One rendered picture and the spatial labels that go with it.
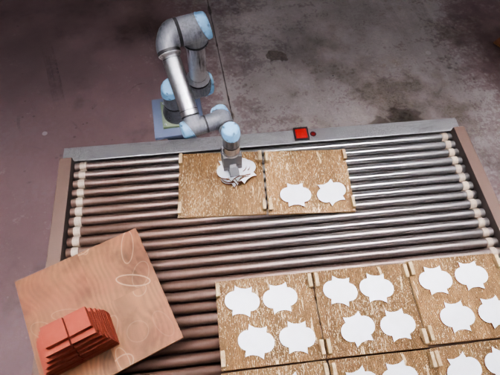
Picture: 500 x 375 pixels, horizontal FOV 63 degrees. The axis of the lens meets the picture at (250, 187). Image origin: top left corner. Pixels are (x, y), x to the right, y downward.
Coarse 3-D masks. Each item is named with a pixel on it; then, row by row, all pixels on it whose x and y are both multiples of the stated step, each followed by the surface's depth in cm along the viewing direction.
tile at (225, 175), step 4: (220, 164) 193; (244, 164) 193; (220, 168) 192; (240, 168) 192; (244, 168) 192; (220, 172) 191; (224, 172) 191; (228, 172) 191; (240, 172) 191; (220, 176) 190; (224, 176) 190; (228, 176) 190; (236, 176) 190; (232, 180) 190
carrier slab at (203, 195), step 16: (192, 160) 203; (208, 160) 203; (256, 160) 204; (192, 176) 198; (208, 176) 199; (256, 176) 199; (192, 192) 194; (208, 192) 195; (224, 192) 195; (240, 192) 195; (256, 192) 195; (192, 208) 190; (208, 208) 190; (224, 208) 191; (240, 208) 191; (256, 208) 191
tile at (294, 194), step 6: (288, 186) 196; (294, 186) 196; (300, 186) 196; (282, 192) 194; (288, 192) 194; (294, 192) 194; (300, 192) 194; (306, 192) 195; (282, 198) 193; (288, 198) 193; (294, 198) 193; (300, 198) 193; (306, 198) 193; (294, 204) 191; (300, 204) 191
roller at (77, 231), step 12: (456, 192) 200; (468, 192) 200; (360, 204) 195; (372, 204) 196; (384, 204) 196; (396, 204) 197; (408, 204) 198; (252, 216) 191; (264, 216) 192; (276, 216) 193; (288, 216) 194; (72, 228) 186; (84, 228) 186; (96, 228) 186; (108, 228) 186; (120, 228) 186; (132, 228) 187; (144, 228) 188; (156, 228) 189
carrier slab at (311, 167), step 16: (272, 160) 204; (288, 160) 205; (304, 160) 205; (320, 160) 205; (336, 160) 205; (272, 176) 200; (288, 176) 200; (304, 176) 200; (320, 176) 200; (336, 176) 201; (272, 192) 195; (288, 208) 191; (304, 208) 192; (320, 208) 192; (336, 208) 192
